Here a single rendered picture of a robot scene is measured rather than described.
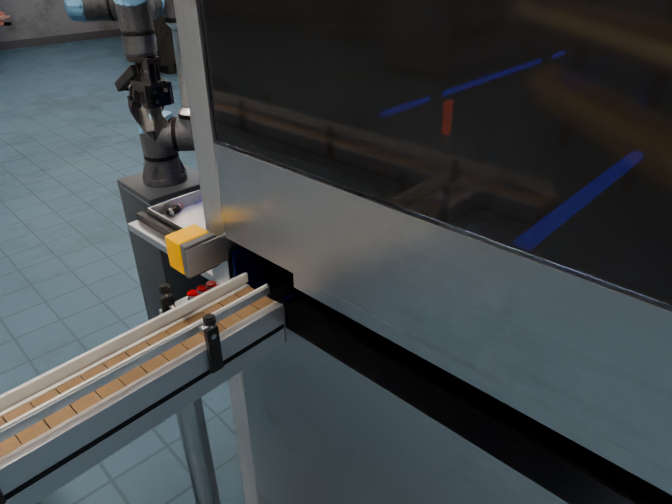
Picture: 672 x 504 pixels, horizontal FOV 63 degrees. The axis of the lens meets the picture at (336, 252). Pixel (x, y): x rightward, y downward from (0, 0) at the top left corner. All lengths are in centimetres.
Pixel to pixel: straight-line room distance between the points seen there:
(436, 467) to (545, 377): 31
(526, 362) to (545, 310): 9
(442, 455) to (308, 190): 47
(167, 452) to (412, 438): 126
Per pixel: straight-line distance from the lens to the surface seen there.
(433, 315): 78
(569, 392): 73
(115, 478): 206
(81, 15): 153
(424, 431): 93
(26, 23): 1059
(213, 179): 106
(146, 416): 95
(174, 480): 199
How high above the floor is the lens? 153
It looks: 30 degrees down
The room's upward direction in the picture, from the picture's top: straight up
